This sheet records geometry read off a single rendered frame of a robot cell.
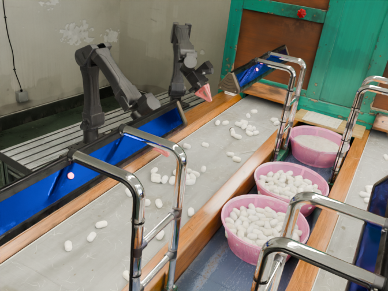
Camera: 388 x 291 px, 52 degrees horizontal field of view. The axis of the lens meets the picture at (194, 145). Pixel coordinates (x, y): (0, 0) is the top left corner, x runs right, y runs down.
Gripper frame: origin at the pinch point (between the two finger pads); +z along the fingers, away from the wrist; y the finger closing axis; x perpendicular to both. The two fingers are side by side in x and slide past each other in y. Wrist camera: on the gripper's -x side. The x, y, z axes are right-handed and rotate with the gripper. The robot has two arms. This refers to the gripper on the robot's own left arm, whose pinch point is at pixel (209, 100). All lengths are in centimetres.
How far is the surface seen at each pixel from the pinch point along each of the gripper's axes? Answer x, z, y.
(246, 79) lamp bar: -31.7, 4.7, -24.0
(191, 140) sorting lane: 6.9, 10.3, -20.1
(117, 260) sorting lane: -5, 25, -93
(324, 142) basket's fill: -23, 47, 22
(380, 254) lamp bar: -67, 43, -99
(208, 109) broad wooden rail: 10.2, 2.3, 10.8
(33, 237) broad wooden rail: 9, 7, -100
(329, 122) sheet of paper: -26, 43, 35
